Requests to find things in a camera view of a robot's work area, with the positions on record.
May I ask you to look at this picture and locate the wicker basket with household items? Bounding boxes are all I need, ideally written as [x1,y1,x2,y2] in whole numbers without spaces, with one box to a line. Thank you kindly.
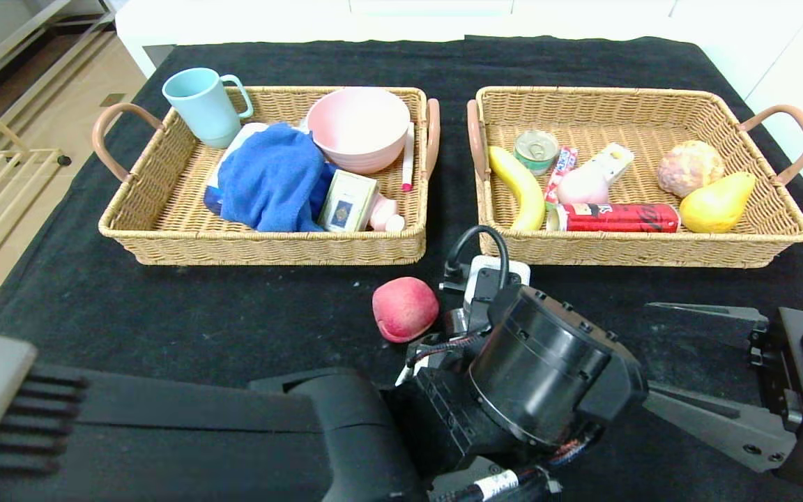
[91,86,441,266]

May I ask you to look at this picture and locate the yellow pear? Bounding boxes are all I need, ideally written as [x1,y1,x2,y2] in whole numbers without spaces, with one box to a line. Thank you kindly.
[678,172,756,234]

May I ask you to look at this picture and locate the yellow banana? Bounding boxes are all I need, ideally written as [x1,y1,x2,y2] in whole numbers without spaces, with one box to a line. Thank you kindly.
[487,145,547,232]

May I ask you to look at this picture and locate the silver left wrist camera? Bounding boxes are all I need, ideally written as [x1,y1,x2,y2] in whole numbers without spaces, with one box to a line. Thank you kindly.
[463,255,532,309]

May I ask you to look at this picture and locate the wicker basket with food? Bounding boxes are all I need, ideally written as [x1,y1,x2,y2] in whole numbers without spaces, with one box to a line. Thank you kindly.
[466,86,803,269]

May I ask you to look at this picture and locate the red peach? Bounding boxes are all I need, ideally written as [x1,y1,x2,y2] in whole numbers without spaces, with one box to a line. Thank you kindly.
[372,277,440,344]

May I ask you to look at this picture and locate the black table cloth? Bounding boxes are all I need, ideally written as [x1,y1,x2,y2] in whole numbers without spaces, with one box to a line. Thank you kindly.
[0,35,803,502]

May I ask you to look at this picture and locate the white pen pink tip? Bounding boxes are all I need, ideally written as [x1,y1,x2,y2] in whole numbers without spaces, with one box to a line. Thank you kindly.
[401,122,415,192]

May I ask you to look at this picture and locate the blue microfibre cloth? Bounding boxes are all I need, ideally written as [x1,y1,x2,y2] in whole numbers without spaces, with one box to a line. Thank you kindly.
[218,123,337,233]

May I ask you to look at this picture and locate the red chips can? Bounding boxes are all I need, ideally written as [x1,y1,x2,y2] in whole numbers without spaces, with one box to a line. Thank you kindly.
[546,202,681,234]

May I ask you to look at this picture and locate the black left camera cable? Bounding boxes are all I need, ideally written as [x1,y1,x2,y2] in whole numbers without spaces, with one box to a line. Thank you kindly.
[441,225,511,294]

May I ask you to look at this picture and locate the red candy stick pack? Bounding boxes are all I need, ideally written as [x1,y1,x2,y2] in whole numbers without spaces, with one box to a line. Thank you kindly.
[544,146,578,208]

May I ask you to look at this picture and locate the grey low shelf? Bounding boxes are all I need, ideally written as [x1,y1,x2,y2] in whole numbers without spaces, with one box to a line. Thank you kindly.
[0,0,116,91]

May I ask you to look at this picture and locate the pink lotion tube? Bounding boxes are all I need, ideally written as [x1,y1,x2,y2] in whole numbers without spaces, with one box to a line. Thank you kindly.
[369,194,406,233]

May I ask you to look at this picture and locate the green tin can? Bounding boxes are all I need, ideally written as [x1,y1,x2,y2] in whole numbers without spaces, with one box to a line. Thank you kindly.
[513,130,559,176]

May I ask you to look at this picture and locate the teal mug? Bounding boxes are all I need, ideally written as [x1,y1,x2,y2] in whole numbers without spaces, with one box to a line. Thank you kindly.
[161,68,254,149]

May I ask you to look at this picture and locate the brown cream puff bread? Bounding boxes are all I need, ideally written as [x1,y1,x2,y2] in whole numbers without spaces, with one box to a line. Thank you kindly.
[656,140,726,199]

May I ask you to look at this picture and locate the small cream snack box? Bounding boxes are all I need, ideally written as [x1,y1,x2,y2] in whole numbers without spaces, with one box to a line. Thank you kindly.
[581,143,635,188]

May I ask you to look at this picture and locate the pale pink soft ball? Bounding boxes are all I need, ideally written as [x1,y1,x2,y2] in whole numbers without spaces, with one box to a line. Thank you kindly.
[556,164,611,206]

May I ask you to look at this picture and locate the cream card box blue diamond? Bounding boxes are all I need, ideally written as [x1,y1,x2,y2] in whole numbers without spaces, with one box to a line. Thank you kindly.
[317,169,380,233]

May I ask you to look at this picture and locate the pink bowl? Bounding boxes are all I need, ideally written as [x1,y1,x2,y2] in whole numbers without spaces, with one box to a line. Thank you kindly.
[305,87,411,175]

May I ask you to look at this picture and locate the large white bottle blue cap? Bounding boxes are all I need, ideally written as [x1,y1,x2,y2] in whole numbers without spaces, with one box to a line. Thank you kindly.
[203,123,270,215]

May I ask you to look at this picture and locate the light wooden rack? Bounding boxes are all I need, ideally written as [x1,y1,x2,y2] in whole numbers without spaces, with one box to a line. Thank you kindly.
[0,80,71,292]

